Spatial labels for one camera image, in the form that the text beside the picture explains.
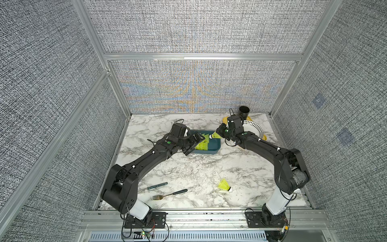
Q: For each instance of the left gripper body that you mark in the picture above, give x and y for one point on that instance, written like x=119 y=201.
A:
x=189 y=142

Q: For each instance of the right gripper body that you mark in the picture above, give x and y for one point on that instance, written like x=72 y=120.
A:
x=223 y=131

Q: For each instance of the yellow shuttlecock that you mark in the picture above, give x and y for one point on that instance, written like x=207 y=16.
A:
x=224 y=185
x=203 y=145

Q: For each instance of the teal storage box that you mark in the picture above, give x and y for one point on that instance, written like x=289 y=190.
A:
x=214 y=144

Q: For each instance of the yellow shuttlecock edge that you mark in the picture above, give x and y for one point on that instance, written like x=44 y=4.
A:
x=215 y=136

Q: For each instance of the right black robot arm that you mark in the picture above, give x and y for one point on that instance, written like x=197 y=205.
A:
x=290 y=173

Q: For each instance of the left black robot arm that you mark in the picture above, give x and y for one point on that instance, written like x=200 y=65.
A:
x=120 y=189

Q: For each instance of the white patterned bowl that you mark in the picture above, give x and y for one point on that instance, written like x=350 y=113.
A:
x=250 y=126

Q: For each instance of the black cup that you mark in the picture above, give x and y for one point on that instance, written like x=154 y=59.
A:
x=243 y=112

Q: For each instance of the teal pen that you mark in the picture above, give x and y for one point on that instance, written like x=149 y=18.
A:
x=157 y=186

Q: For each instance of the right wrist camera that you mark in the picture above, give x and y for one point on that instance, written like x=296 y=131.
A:
x=235 y=121

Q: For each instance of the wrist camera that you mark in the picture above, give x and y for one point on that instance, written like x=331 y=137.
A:
x=178 y=130
x=235 y=121

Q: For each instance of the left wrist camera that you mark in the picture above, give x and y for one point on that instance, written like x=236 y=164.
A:
x=178 y=130

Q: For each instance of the black handled fork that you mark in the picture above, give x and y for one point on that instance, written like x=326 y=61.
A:
x=160 y=197

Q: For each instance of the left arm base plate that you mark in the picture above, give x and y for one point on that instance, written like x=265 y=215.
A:
x=156 y=220

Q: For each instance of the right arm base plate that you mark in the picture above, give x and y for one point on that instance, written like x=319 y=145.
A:
x=259 y=219

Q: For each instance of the aluminium front rail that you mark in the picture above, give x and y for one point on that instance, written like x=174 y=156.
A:
x=232 y=219

